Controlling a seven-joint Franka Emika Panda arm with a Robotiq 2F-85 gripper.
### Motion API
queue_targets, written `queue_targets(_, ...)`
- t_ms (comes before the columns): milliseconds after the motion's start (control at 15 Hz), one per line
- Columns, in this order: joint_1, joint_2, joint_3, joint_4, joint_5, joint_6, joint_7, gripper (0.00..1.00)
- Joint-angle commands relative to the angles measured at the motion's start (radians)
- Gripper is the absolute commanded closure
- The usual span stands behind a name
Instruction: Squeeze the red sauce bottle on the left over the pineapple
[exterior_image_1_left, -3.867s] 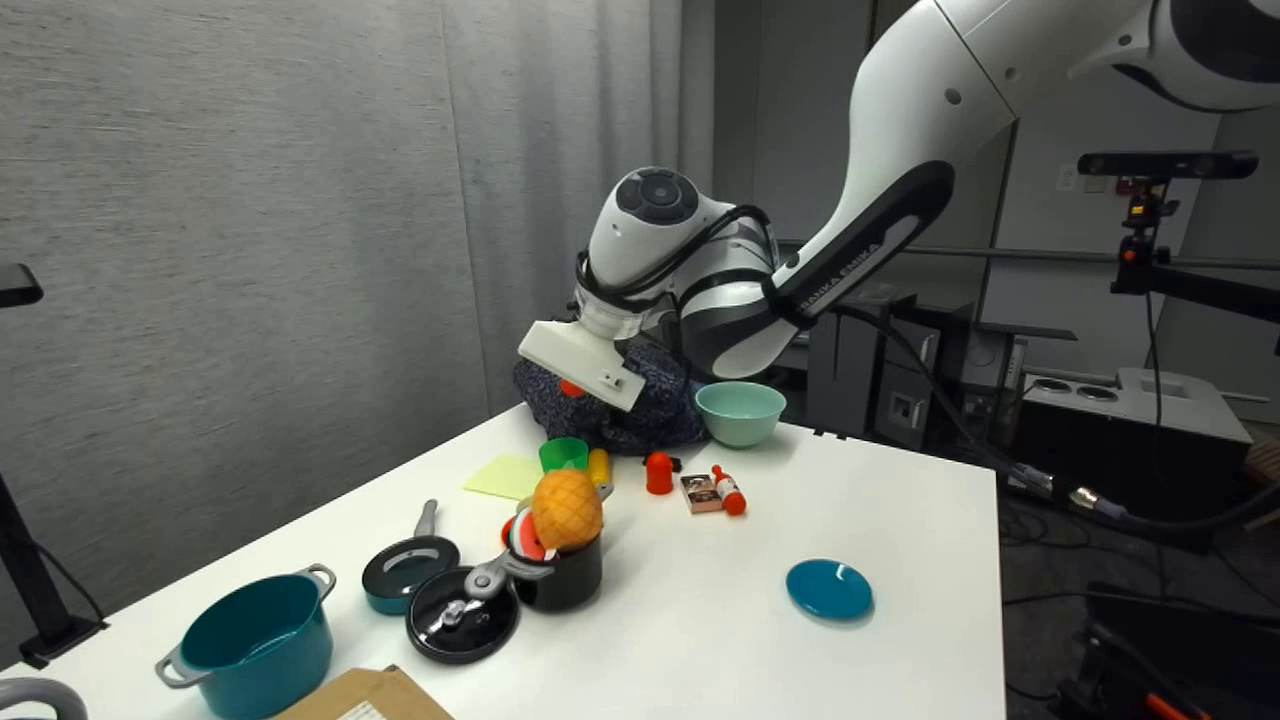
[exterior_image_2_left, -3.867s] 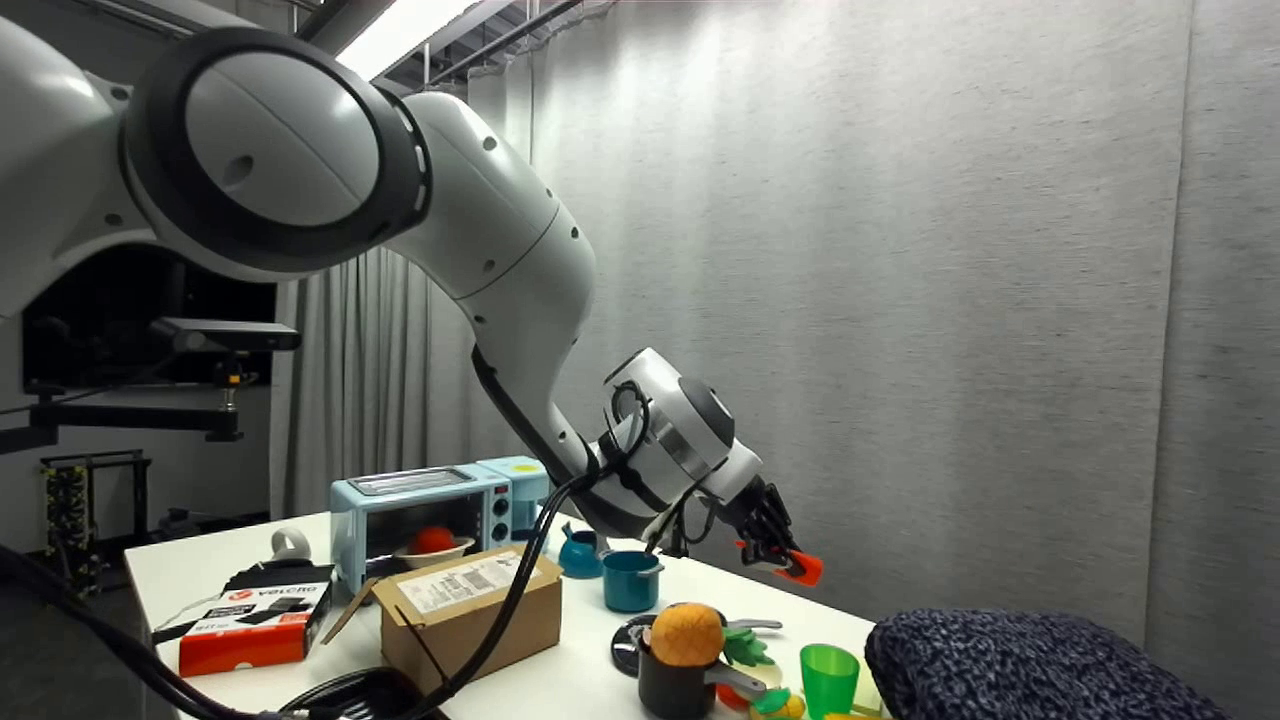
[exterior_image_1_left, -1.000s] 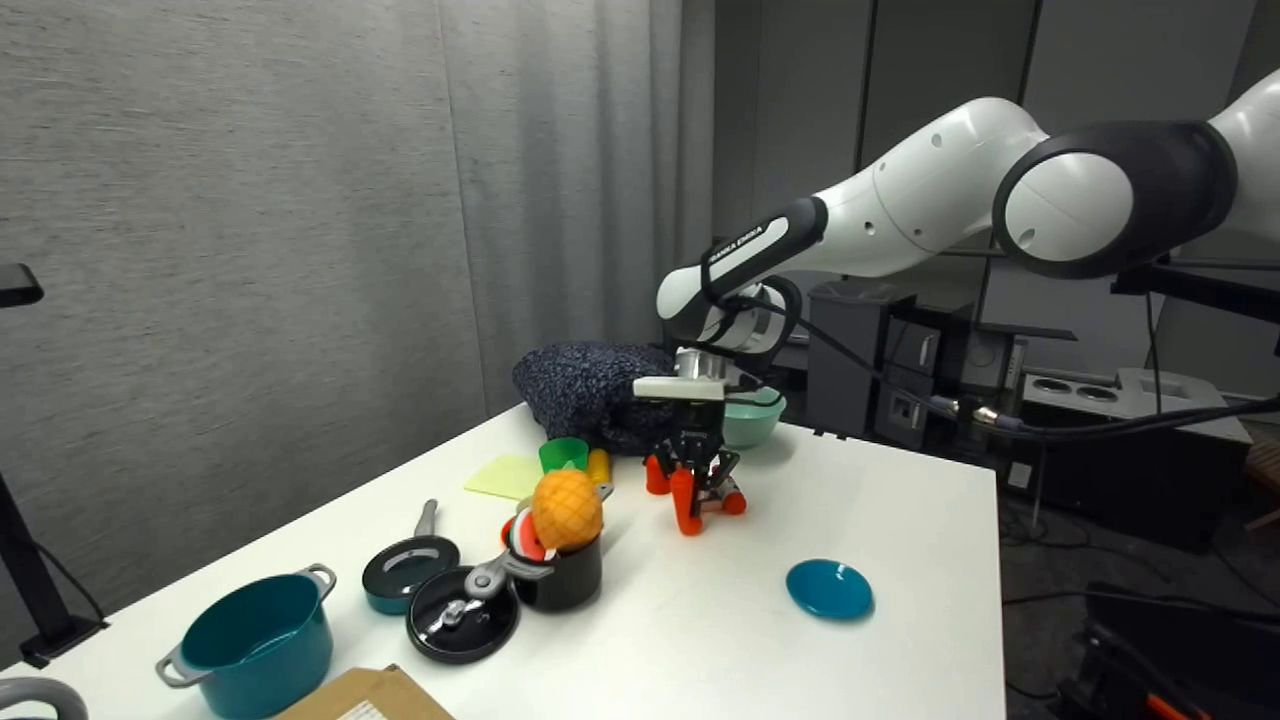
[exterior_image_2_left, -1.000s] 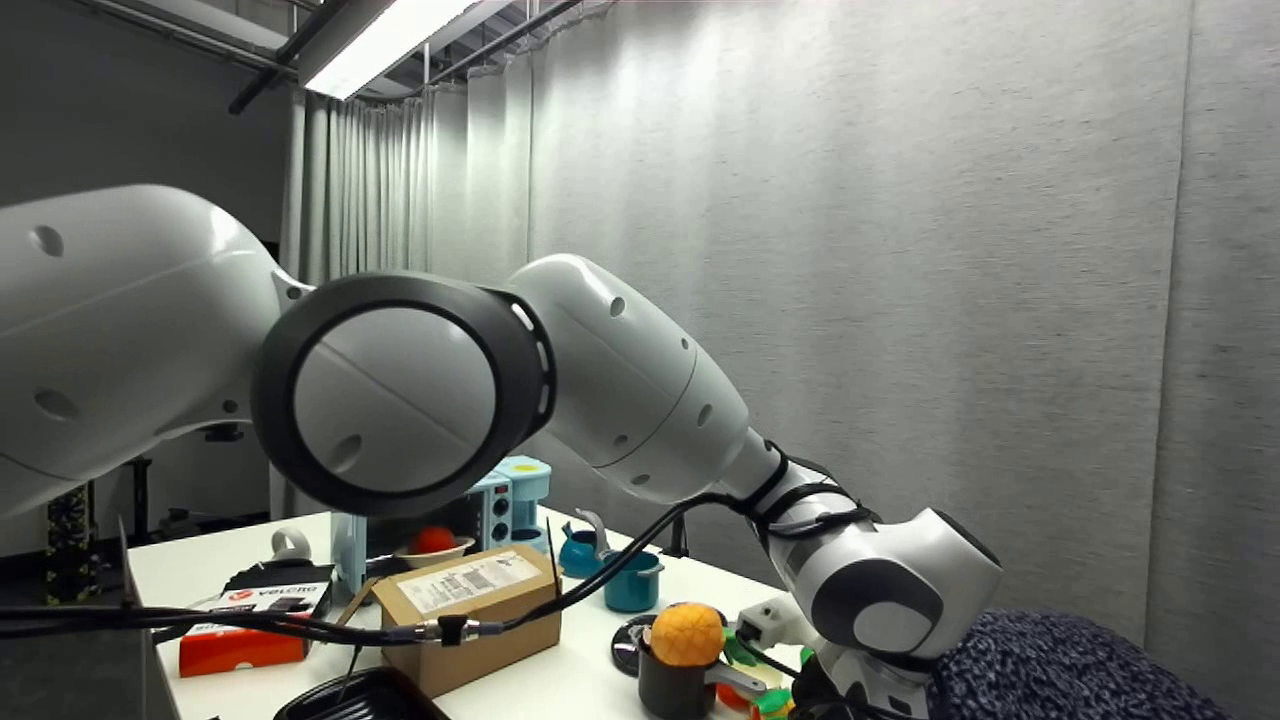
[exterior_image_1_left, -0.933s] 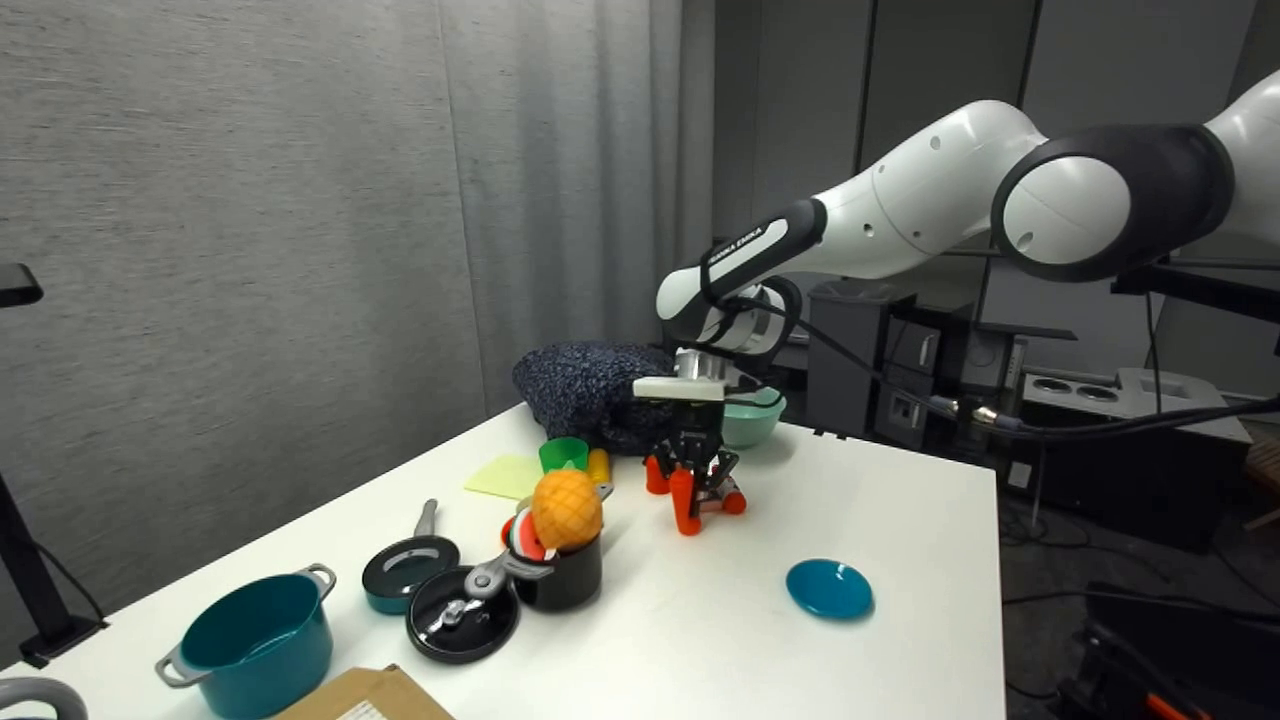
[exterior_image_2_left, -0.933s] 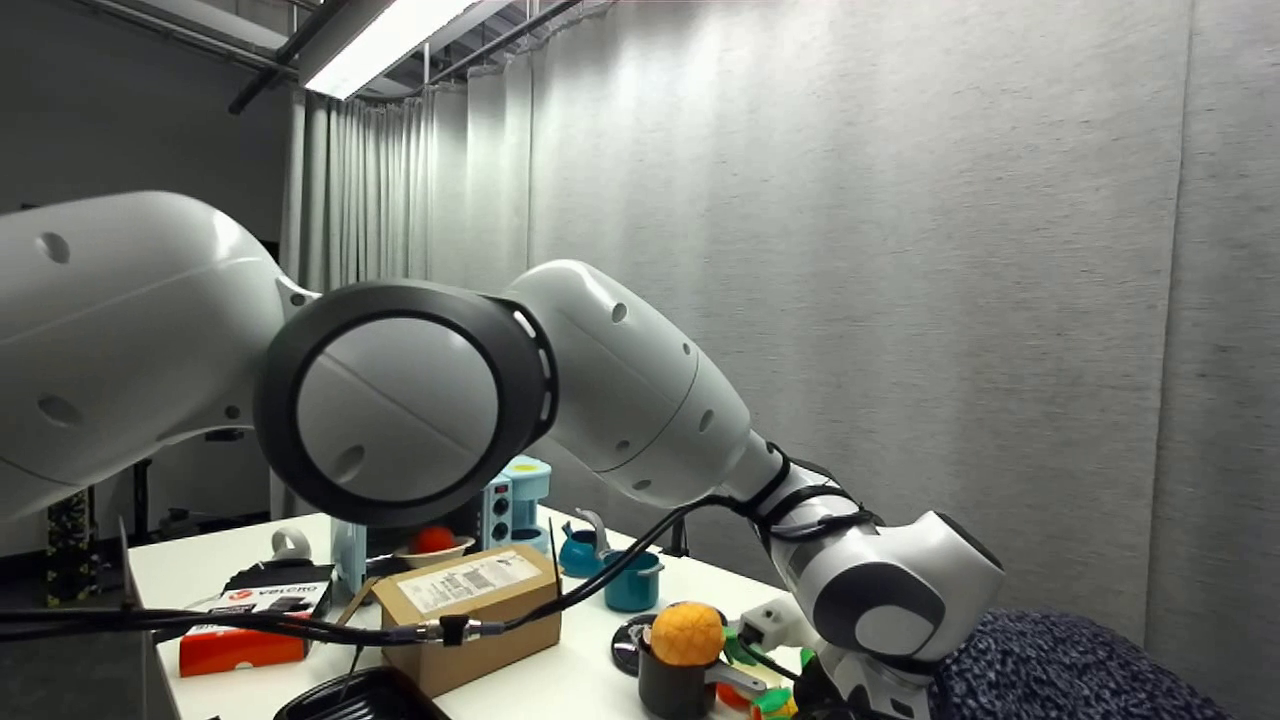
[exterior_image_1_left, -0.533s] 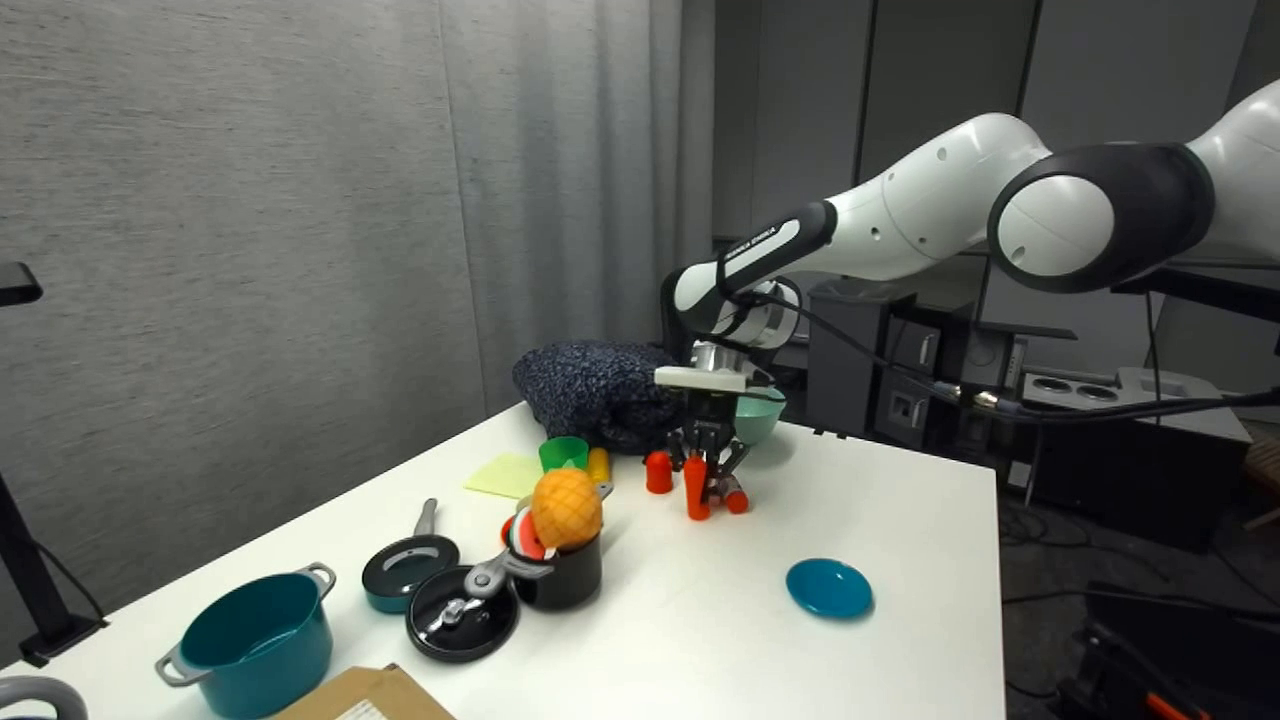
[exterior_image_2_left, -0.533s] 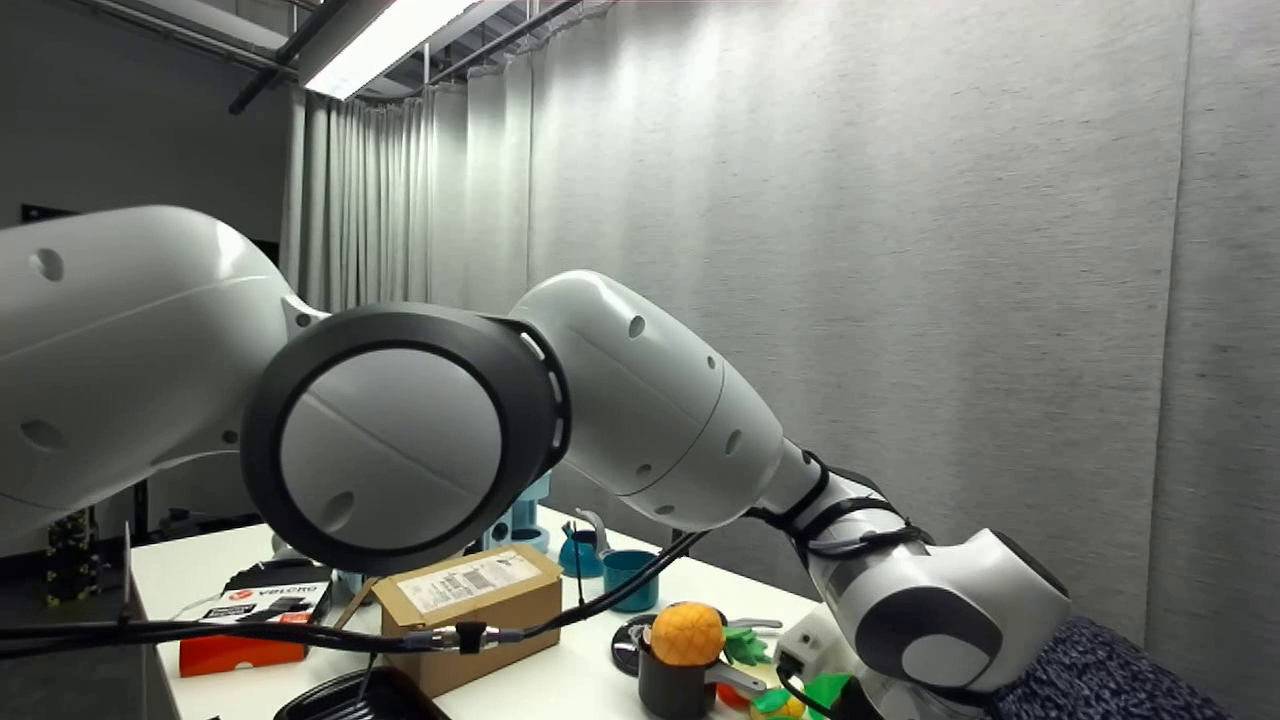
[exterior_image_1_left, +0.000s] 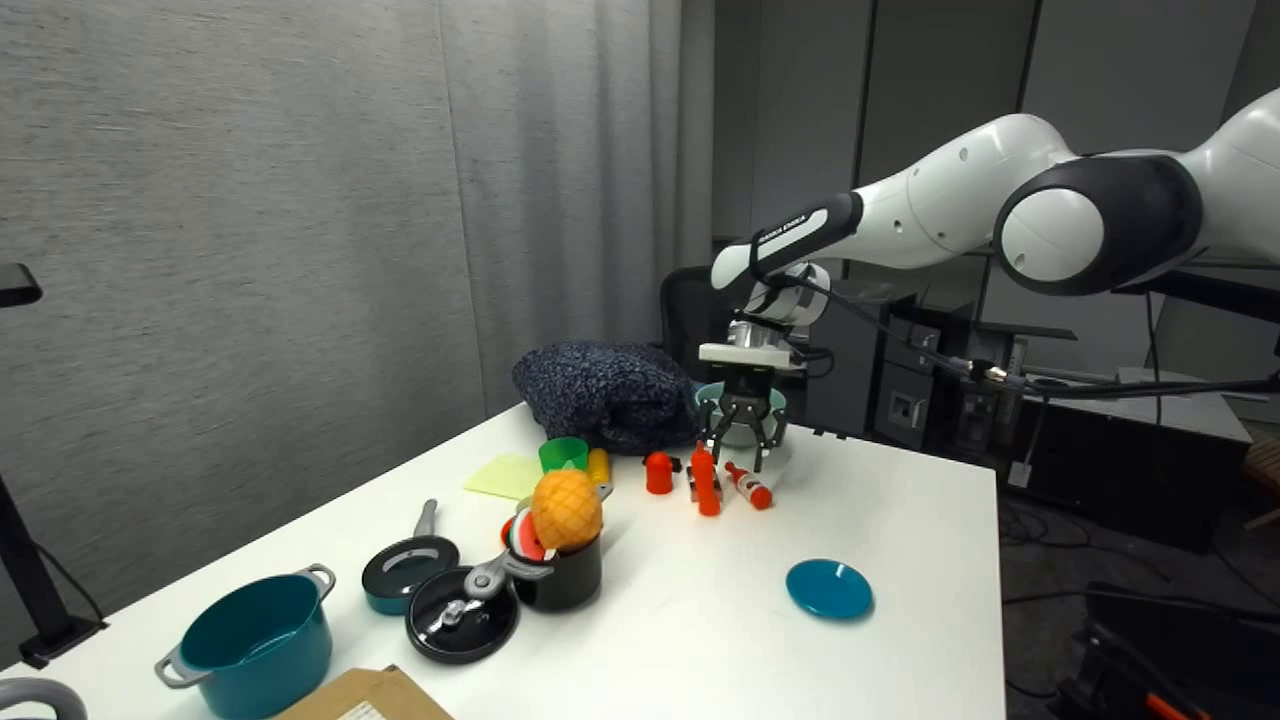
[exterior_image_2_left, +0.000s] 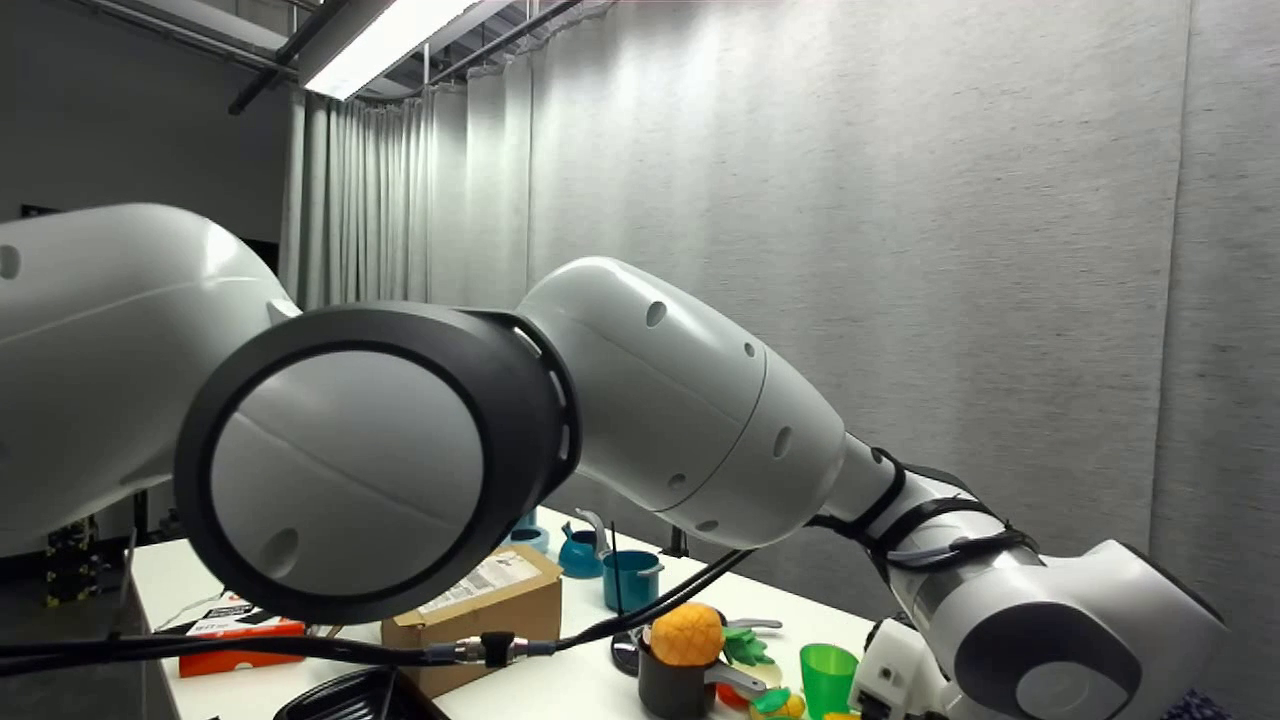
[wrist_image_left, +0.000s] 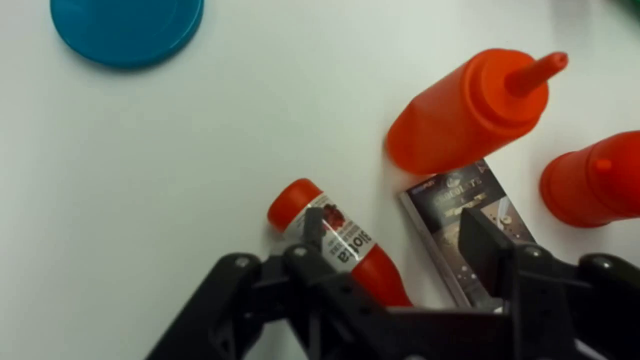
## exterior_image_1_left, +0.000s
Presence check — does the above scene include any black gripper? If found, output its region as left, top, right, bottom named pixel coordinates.
left=698, top=361, right=790, bottom=462

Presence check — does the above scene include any brown cardboard box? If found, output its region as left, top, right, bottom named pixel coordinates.
left=272, top=661, right=456, bottom=720

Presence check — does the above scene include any orange toy pineapple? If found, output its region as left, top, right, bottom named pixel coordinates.
left=529, top=469, right=602, bottom=554

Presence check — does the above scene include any spice jar with red cap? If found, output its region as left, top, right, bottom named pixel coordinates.
left=723, top=456, right=779, bottom=517

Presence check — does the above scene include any short red bottle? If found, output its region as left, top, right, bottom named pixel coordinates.
left=645, top=449, right=680, bottom=501

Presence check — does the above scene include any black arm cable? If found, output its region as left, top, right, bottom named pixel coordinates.
left=796, top=270, right=1280, bottom=402

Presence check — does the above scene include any tall red sauce bottle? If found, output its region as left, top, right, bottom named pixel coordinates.
left=685, top=444, right=723, bottom=525

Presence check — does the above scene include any black computer tower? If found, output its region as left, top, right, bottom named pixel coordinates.
left=868, top=299, right=1030, bottom=456

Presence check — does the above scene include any teal pot with grey handles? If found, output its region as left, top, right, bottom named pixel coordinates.
left=150, top=560, right=341, bottom=720

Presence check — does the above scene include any teal bowl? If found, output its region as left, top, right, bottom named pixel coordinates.
left=686, top=374, right=790, bottom=453

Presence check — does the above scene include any small black frying pan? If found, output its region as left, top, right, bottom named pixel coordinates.
left=358, top=497, right=464, bottom=620

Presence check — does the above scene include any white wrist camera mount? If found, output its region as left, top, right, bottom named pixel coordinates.
left=696, top=336, right=812, bottom=380

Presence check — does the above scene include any teal plate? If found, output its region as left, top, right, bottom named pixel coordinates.
left=782, top=554, right=881, bottom=626

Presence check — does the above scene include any dark knitted cloth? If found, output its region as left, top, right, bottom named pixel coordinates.
left=506, top=341, right=698, bottom=456

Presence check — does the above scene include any grey curtain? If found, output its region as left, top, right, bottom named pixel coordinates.
left=434, top=0, right=721, bottom=402

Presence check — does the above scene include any red toy food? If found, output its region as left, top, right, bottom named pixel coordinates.
left=506, top=507, right=560, bottom=569

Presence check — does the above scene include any yellow notepad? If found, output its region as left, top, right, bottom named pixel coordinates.
left=464, top=453, right=548, bottom=503

